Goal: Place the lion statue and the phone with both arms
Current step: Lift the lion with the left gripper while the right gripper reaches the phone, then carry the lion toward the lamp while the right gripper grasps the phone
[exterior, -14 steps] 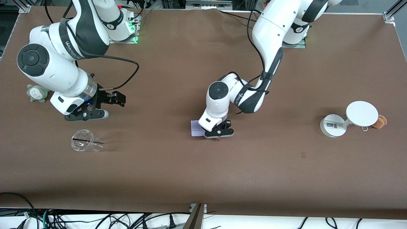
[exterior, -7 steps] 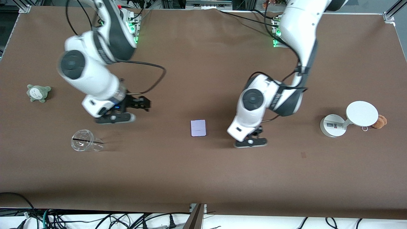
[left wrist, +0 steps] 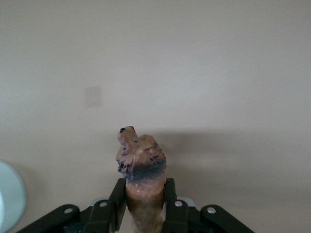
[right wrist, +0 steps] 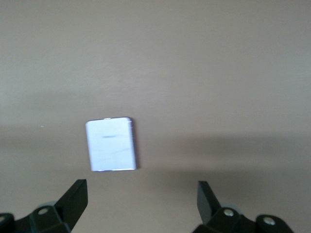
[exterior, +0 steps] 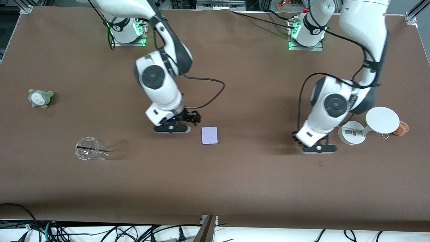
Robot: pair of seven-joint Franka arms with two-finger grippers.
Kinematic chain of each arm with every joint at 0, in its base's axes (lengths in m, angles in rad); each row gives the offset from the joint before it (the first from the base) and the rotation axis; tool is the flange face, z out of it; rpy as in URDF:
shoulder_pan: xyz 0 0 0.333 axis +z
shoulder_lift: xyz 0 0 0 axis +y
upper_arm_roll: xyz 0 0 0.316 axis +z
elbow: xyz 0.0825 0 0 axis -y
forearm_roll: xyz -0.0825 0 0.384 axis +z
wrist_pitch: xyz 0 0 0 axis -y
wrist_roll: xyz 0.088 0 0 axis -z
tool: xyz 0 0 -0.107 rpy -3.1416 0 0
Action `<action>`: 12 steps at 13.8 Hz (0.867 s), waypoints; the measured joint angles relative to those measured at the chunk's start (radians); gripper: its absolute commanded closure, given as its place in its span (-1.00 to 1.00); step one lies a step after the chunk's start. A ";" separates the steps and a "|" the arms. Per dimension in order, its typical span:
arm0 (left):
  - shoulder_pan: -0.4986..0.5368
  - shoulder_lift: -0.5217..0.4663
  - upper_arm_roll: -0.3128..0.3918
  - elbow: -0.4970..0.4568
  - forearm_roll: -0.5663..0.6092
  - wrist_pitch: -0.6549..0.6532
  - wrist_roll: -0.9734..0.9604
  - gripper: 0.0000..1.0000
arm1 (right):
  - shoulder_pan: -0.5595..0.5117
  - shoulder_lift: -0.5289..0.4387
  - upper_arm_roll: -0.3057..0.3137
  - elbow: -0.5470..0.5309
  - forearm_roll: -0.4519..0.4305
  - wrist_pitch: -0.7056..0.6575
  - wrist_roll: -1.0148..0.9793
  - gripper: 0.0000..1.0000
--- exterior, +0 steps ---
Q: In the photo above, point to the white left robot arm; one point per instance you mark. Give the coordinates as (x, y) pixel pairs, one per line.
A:
(362, 23)

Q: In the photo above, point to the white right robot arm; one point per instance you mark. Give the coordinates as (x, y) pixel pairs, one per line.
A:
(158, 84)

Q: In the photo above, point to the white round desk lamp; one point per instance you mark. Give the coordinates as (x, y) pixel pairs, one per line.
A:
(381, 120)

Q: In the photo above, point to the black drinking straw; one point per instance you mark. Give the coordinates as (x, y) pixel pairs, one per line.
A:
(88, 147)

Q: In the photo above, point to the clear plastic cup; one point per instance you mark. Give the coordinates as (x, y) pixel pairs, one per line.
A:
(88, 149)

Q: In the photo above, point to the grey metal box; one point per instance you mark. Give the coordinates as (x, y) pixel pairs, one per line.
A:
(220, 4)

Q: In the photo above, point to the grey green totoro plush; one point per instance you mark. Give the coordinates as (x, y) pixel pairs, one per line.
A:
(40, 98)

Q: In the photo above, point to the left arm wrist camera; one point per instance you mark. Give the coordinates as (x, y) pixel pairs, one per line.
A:
(319, 149)

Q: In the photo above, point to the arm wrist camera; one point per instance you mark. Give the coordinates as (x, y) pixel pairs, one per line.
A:
(319, 149)
(172, 129)

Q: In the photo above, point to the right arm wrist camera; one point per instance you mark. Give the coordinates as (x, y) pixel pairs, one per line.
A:
(172, 129)

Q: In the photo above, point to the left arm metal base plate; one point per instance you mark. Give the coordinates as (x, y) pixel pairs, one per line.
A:
(307, 48)

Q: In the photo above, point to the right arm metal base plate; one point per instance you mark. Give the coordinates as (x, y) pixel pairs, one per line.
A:
(127, 43)

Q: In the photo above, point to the aluminium corner bracket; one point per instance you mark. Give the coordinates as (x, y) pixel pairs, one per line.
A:
(411, 17)
(26, 9)

